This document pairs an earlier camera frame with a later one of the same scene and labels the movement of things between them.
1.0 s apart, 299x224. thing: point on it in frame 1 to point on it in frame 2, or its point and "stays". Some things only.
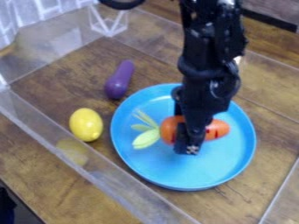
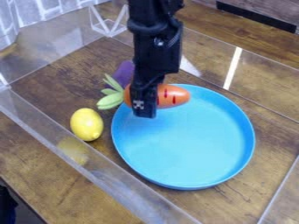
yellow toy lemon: x=85 y=124 stays
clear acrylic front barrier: x=63 y=180 stays
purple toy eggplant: x=116 y=85 stays
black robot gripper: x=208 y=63 to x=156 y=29
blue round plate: x=154 y=164 stays
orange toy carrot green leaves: x=216 y=131 to x=171 y=95
